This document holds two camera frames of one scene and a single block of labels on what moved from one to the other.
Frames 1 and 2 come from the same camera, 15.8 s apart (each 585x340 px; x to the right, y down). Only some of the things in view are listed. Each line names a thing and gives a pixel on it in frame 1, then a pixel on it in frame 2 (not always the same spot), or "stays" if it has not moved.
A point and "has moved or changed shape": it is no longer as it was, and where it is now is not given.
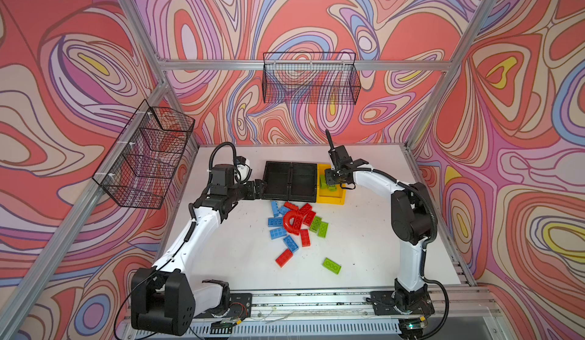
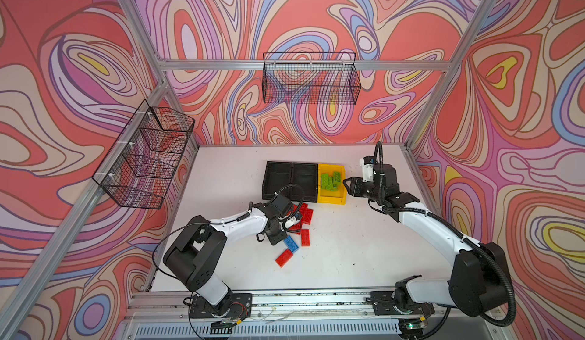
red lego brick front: [284, 258] stays
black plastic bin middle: [302, 182] stays
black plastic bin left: [276, 176] stays
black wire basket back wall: [311, 78] stays
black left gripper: [259, 192] -> [276, 240]
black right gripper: [330, 180] -> [356, 187]
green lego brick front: [331, 266] has moved or changed shape
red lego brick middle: [305, 237] stays
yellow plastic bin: [325, 196] stays
